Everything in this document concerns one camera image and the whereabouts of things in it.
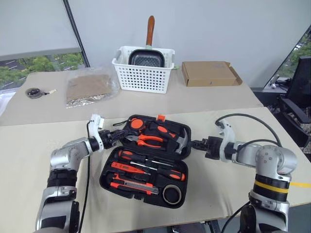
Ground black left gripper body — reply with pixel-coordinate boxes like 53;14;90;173
98;129;120;150

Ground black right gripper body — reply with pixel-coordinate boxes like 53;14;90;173
205;136;224;160

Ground orange voltage tester pen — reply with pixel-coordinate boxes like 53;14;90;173
110;162;152;176

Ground orange black utility knife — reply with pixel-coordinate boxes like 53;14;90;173
109;172;160;196

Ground black plastic tool case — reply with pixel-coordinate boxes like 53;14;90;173
99;114;192;209

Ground orange black tape measure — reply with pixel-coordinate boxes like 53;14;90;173
112;117;148;133

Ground steel claw hammer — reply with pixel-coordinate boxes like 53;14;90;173
167;128;189;155

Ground clear plastic bag brown contents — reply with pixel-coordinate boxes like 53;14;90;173
65;67;120;109

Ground white perforated plastic basket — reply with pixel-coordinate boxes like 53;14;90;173
111;46;176;94

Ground black electrical tape roll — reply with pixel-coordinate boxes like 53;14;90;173
162;184;183;204

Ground flat brown cardboard box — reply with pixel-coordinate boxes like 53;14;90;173
181;61;243;88

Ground small round tape measure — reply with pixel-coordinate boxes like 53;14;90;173
25;87;49;100

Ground black office chair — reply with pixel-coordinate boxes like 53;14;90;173
277;55;311;148

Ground grey roller blind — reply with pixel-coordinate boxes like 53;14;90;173
0;0;82;62

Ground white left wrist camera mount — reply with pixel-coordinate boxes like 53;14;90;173
88;114;105;150

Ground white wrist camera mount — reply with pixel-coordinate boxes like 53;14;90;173
88;114;105;150
214;118;235;162

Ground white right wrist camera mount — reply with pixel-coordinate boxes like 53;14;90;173
214;118;235;162

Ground screwdriver with mostly black handle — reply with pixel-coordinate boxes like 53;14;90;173
118;150;175;167

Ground orange-handled pliers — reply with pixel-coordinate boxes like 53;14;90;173
125;133;164;149

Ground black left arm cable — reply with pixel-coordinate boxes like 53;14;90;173
78;121;92;233

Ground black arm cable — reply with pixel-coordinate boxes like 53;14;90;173
78;121;92;233
215;113;283;148

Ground screwdriver with orange-banded handle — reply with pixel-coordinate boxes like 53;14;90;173
130;160;187;182

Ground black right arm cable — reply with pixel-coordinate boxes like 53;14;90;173
215;113;283;148

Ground square pan with wooden handle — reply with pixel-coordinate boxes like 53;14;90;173
128;15;166;67

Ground black window frame bar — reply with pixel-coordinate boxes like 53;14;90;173
62;0;91;71

